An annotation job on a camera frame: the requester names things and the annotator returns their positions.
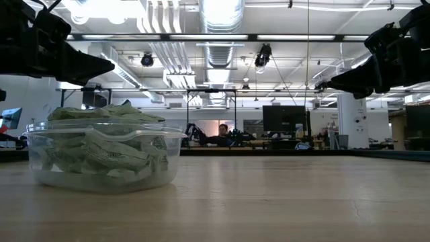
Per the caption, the black hanging box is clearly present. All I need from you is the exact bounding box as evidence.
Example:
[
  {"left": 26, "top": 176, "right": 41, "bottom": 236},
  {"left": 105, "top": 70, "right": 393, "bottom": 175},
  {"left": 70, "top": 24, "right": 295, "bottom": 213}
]
[{"left": 82, "top": 91, "right": 109, "bottom": 109}]

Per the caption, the black computer monitor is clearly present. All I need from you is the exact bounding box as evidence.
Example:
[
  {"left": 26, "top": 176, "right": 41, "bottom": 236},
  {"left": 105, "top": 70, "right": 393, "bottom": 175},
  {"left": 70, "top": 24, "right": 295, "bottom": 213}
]
[{"left": 262, "top": 105, "right": 312, "bottom": 132}]

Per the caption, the clear plastic container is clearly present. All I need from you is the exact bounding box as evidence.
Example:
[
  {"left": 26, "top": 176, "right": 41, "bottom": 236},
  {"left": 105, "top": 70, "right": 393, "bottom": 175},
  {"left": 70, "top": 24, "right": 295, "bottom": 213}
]
[{"left": 25, "top": 118, "right": 188, "bottom": 195}]

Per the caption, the black workstation frame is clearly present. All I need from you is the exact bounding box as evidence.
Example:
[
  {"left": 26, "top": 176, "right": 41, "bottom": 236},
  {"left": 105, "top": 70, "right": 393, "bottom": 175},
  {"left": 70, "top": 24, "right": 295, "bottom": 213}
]
[{"left": 185, "top": 88, "right": 238, "bottom": 149}]

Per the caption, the large dark screen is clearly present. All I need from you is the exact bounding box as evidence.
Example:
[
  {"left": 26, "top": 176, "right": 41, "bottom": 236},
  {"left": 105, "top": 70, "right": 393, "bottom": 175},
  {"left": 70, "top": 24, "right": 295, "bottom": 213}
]
[{"left": 405, "top": 104, "right": 430, "bottom": 151}]

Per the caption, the white round pillar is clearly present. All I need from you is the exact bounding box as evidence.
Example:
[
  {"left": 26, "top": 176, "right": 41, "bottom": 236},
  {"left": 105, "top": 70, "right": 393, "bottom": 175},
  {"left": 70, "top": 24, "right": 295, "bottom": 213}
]
[{"left": 337, "top": 92, "right": 370, "bottom": 149}]

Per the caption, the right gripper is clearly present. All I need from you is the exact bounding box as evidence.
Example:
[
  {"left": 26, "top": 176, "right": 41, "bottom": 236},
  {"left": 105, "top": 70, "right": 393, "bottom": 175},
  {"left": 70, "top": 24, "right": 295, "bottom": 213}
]
[{"left": 331, "top": 22, "right": 430, "bottom": 100}]

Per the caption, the black dome camera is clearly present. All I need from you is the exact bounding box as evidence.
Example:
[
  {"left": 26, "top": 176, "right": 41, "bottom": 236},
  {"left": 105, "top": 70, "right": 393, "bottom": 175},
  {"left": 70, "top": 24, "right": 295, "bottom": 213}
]
[{"left": 140, "top": 53, "right": 155, "bottom": 67}]

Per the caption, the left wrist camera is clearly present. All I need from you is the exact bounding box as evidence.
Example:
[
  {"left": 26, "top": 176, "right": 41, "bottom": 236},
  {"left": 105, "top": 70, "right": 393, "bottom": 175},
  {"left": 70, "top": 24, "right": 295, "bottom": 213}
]
[{"left": 33, "top": 9, "right": 73, "bottom": 46}]

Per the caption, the silver ventilation duct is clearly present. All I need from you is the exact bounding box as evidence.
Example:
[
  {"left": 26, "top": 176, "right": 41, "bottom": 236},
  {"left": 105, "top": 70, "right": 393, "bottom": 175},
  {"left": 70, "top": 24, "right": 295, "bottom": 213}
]
[{"left": 198, "top": 0, "right": 245, "bottom": 68}]

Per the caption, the tilted computer screen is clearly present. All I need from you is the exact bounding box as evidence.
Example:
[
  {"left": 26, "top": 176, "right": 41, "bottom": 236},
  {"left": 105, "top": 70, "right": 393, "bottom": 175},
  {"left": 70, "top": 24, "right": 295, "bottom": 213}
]
[{"left": 0, "top": 107, "right": 24, "bottom": 130}]

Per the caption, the black overhead camera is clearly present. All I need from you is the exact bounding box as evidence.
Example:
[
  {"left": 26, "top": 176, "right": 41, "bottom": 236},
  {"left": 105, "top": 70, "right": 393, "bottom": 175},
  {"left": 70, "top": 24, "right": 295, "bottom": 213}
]
[{"left": 254, "top": 42, "right": 273, "bottom": 68}]

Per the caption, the person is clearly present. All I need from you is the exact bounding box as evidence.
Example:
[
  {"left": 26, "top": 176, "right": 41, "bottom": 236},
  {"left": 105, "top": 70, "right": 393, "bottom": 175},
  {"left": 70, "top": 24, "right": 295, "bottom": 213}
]
[{"left": 206, "top": 123, "right": 236, "bottom": 147}]

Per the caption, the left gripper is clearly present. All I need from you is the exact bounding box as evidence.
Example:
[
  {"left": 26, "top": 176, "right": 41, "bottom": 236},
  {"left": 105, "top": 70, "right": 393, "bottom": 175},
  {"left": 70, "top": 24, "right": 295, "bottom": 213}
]
[{"left": 0, "top": 0, "right": 115, "bottom": 87}]

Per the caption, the black table frame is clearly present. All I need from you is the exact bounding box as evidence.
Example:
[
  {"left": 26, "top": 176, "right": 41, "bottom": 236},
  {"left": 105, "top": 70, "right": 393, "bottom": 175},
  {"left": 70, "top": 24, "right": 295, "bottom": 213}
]
[{"left": 0, "top": 147, "right": 430, "bottom": 163}]

